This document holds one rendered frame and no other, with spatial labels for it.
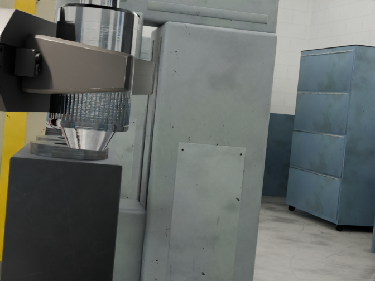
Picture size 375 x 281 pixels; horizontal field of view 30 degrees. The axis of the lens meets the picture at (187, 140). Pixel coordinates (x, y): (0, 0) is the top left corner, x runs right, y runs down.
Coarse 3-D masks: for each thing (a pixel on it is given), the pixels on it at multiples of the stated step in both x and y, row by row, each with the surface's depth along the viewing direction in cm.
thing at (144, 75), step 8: (136, 64) 43; (144, 64) 43; (152, 64) 43; (136, 72) 43; (144, 72) 43; (152, 72) 43; (136, 80) 43; (144, 80) 43; (152, 80) 43; (136, 88) 43; (144, 88) 43; (152, 88) 43
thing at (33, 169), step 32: (32, 160) 74; (64, 160) 75; (96, 160) 78; (32, 192) 75; (64, 192) 75; (96, 192) 75; (32, 224) 75; (64, 224) 75; (96, 224) 76; (32, 256) 75; (64, 256) 75; (96, 256) 76
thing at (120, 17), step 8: (64, 8) 39; (72, 8) 39; (80, 8) 39; (88, 8) 39; (96, 8) 39; (104, 8) 39; (112, 8) 39; (120, 8) 39; (64, 16) 39; (72, 16) 39; (80, 16) 39; (88, 16) 39; (96, 16) 39; (104, 16) 39; (112, 16) 39; (120, 16) 39; (128, 16) 40; (136, 16) 40; (112, 24) 39; (120, 24) 39; (128, 24) 40; (136, 24) 40
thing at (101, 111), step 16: (64, 32) 39; (80, 32) 39; (96, 32) 39; (112, 32) 39; (128, 32) 40; (112, 48) 39; (128, 48) 40; (64, 96) 39; (80, 96) 39; (96, 96) 39; (112, 96) 39; (128, 96) 40; (64, 112) 39; (80, 112) 39; (96, 112) 39; (112, 112) 39; (128, 112) 41; (80, 128) 39; (96, 128) 39; (112, 128) 40; (128, 128) 41
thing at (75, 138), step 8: (64, 128) 40; (72, 128) 40; (64, 136) 41; (72, 136) 40; (80, 136) 40; (88, 136) 40; (96, 136) 40; (104, 136) 40; (112, 136) 41; (72, 144) 40; (80, 144) 40; (88, 144) 40; (96, 144) 40; (104, 144) 41
